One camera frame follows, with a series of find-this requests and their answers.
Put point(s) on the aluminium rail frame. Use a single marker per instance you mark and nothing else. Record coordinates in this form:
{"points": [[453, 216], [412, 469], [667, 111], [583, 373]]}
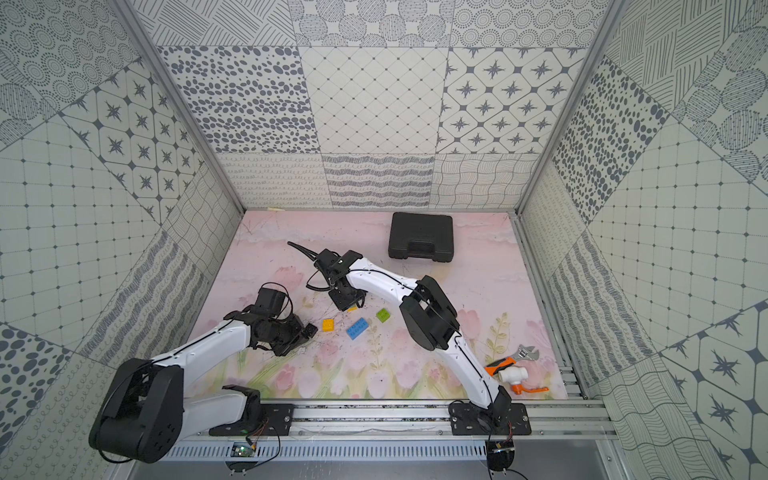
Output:
{"points": [[429, 419]]}

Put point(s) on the adjustable metal wrench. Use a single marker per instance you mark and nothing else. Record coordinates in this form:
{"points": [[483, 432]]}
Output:
{"points": [[526, 353]]}

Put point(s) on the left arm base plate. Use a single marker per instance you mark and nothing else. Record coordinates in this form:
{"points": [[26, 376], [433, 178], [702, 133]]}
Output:
{"points": [[259, 420]]}

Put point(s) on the green lego brick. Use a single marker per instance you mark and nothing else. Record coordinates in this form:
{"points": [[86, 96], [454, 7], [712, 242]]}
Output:
{"points": [[383, 315]]}

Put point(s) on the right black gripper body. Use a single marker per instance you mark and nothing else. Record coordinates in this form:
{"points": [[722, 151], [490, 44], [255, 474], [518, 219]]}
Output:
{"points": [[346, 297]]}

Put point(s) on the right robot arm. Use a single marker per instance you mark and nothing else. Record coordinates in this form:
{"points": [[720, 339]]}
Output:
{"points": [[429, 316]]}

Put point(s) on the blue long lego brick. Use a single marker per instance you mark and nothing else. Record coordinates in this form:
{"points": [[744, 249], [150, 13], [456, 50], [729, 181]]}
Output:
{"points": [[357, 328]]}

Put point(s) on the black plastic tool case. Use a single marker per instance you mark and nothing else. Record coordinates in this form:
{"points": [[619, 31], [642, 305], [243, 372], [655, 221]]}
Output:
{"points": [[424, 236]]}

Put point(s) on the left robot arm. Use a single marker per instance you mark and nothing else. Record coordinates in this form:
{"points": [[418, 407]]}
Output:
{"points": [[146, 411]]}

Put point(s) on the white pvc valve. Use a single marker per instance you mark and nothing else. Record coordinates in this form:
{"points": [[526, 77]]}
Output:
{"points": [[514, 375]]}

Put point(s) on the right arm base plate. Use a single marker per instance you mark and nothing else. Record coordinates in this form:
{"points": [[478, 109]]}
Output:
{"points": [[466, 419]]}

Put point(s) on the orange handled tool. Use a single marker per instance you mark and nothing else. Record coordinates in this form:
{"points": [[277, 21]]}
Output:
{"points": [[494, 368]]}

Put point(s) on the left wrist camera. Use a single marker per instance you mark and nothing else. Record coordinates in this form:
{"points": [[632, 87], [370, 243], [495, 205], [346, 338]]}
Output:
{"points": [[269, 302]]}

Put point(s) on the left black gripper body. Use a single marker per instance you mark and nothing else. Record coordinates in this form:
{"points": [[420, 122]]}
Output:
{"points": [[297, 330]]}

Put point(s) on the black lego brick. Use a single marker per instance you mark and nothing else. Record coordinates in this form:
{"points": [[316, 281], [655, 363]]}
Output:
{"points": [[309, 331]]}

